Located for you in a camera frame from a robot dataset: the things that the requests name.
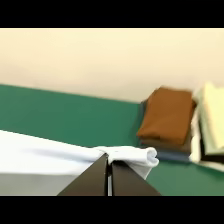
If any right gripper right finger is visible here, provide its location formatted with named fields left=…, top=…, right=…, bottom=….
left=110, top=160, right=163, bottom=197

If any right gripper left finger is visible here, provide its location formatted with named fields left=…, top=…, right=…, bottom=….
left=57, top=153, right=109, bottom=197

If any white T-shirt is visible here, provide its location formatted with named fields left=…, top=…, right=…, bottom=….
left=0, top=129, right=160, bottom=197

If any brown garment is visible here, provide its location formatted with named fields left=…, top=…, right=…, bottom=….
left=136, top=86, right=197, bottom=146

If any cream garment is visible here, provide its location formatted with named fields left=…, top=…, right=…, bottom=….
left=194, top=81, right=224, bottom=157

